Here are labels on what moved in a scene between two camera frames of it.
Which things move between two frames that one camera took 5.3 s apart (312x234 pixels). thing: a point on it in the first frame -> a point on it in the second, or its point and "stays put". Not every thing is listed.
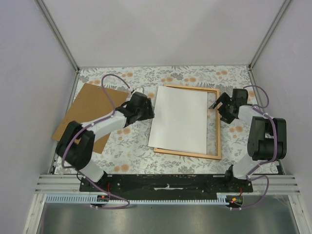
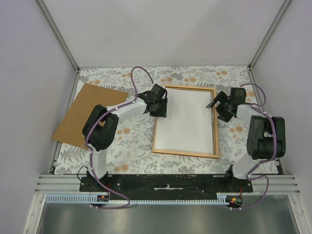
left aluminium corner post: [50, 21] stays put
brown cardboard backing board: [90, 106] stays put
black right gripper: [224, 99] stays put
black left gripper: [149, 113] -> [163, 113]
